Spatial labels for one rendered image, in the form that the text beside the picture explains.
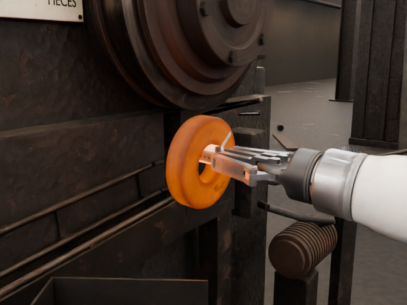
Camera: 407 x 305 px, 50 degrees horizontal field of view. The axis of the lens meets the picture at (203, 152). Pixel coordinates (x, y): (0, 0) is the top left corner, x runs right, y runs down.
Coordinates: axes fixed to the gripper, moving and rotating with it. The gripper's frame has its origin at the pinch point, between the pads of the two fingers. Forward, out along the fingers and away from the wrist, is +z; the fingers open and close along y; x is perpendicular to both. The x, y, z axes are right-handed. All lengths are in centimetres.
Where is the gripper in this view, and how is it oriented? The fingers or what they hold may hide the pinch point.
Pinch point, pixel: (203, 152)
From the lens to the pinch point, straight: 71.9
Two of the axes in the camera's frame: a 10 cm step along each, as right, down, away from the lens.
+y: 6.0, -1.8, 7.8
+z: -8.0, -1.8, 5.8
